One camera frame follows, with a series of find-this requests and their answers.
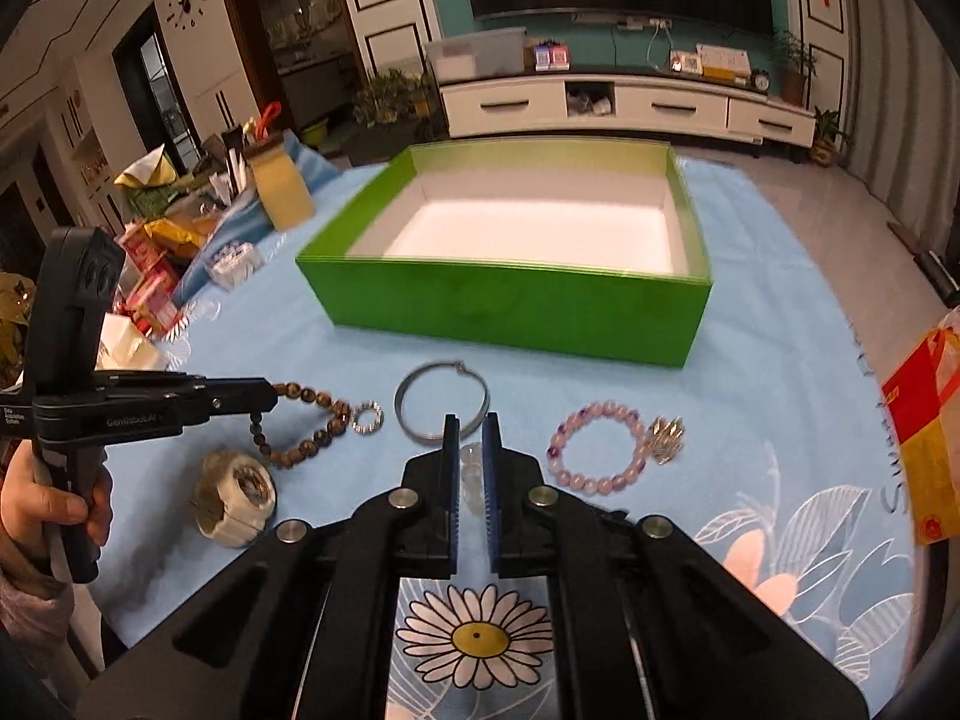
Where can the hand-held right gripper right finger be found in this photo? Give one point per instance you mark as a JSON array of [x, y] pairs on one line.
[[492, 487]]

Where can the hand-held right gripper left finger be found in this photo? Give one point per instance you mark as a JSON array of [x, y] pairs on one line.
[[451, 487]]

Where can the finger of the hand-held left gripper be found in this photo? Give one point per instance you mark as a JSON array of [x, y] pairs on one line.
[[232, 394]]

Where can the metal bangle with clasp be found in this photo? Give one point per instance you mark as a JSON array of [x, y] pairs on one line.
[[409, 431]]

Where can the white wrist watch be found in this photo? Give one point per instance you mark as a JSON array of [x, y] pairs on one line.
[[240, 487]]

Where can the green cardboard box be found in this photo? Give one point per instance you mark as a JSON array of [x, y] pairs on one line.
[[525, 315]]

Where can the gold charm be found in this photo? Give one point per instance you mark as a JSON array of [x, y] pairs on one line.
[[666, 441]]

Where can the person's left forearm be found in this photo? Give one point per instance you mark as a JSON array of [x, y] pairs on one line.
[[30, 604]]

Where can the person's left hand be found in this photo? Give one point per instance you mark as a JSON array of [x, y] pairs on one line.
[[30, 506]]

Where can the red snack box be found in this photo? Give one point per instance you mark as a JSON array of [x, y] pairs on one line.
[[154, 300]]

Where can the blue and white small box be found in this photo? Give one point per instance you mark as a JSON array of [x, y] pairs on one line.
[[234, 262]]

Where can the yellow crumpled bag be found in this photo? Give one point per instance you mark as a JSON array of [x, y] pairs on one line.
[[146, 169]]

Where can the yellow tape roll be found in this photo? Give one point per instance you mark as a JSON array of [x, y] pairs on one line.
[[281, 191]]

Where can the green basin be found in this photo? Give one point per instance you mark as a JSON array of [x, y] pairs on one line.
[[316, 133]]

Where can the dark planter with plants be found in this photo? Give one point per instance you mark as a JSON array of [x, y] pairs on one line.
[[390, 109]]

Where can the white television cabinet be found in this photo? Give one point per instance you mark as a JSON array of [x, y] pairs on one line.
[[510, 101]]

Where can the clear plastic storage bin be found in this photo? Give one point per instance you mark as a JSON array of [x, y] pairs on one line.
[[476, 56]]

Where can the red and yellow bag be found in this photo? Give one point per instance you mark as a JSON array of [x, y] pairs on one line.
[[926, 450]]

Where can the white small device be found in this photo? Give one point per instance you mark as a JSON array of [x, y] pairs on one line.
[[684, 62]]

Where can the yellow and white box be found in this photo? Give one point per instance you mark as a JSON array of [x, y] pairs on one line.
[[721, 64]]

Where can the small potted plant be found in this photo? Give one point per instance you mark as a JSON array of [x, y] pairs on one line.
[[827, 139]]

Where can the white power strip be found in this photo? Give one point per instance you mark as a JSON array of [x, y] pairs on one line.
[[622, 19]]

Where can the black alarm clock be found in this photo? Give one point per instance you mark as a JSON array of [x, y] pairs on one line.
[[761, 80]]

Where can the dark floor stand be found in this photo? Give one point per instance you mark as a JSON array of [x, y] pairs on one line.
[[930, 262]]

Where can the tall potted plant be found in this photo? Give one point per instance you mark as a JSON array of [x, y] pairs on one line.
[[793, 79]]

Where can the grey curtain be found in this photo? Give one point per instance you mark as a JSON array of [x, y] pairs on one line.
[[900, 75]]

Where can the black wall clock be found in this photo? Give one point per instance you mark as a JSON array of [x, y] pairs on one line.
[[186, 4]]

